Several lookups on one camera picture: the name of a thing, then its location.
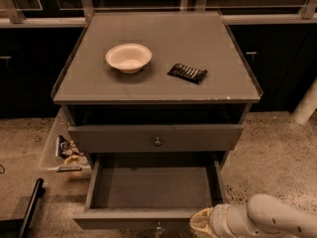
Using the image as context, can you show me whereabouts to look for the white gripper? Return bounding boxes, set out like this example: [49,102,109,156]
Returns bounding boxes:
[189,203,264,238]

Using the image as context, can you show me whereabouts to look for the grey drawer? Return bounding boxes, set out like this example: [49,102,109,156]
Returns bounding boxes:
[68,124,244,153]
[73,161,226,229]

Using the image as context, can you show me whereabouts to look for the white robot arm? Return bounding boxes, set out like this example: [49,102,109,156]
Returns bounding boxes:
[190,85,317,238]

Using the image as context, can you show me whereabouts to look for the round top drawer knob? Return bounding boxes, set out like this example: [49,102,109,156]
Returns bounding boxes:
[154,137,162,146]

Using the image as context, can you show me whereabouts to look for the grey top drawer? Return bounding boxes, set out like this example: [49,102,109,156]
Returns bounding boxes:
[68,124,244,153]

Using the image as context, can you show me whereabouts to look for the grey drawer cabinet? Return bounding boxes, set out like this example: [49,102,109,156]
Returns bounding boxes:
[53,12,262,164]

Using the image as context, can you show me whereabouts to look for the clear plastic storage bin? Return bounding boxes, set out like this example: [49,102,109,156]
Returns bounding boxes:
[40,109,90,174]

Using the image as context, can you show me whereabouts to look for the snack bags in bin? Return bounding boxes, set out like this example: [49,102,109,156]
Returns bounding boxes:
[55,135,88,165]

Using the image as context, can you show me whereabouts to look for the black snack packet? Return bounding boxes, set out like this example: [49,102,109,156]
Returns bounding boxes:
[167,63,208,84]

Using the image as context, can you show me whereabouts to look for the black bar on floor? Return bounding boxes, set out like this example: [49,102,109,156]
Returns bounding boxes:
[18,178,45,238]

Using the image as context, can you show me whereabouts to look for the white paper bowl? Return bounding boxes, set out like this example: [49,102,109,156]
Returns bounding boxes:
[105,44,153,73]

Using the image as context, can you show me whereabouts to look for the metal railing frame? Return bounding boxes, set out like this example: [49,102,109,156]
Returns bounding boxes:
[0,0,317,27]

